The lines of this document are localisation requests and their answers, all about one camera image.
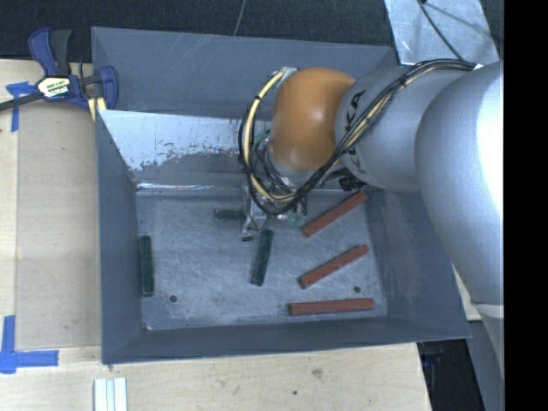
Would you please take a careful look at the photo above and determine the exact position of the dark green flat block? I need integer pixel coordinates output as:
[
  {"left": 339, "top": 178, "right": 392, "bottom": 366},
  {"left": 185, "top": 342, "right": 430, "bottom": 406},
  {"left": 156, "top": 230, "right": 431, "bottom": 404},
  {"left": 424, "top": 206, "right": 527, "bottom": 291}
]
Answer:
[
  {"left": 213, "top": 208, "right": 247, "bottom": 223},
  {"left": 250, "top": 228, "right": 275, "bottom": 288},
  {"left": 138, "top": 234, "right": 156, "bottom": 297}
]

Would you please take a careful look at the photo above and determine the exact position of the grey metal bin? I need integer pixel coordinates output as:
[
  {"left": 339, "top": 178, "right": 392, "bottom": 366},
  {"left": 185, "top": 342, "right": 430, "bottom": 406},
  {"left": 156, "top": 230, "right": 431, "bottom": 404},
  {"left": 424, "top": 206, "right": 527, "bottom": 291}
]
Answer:
[{"left": 89, "top": 26, "right": 473, "bottom": 366}]

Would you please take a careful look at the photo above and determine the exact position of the red-brown flat block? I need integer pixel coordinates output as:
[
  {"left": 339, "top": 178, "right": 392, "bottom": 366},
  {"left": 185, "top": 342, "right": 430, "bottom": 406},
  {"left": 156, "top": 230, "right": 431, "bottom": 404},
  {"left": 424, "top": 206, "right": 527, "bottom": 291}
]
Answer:
[
  {"left": 301, "top": 191, "right": 370, "bottom": 239},
  {"left": 287, "top": 297, "right": 376, "bottom": 318},
  {"left": 297, "top": 243, "right": 371, "bottom": 290}
]

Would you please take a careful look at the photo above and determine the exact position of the pale wood flat board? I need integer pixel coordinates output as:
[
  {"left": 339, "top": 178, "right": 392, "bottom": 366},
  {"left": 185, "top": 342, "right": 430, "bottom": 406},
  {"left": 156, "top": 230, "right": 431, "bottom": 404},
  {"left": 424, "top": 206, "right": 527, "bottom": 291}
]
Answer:
[{"left": 15, "top": 103, "right": 104, "bottom": 352}]

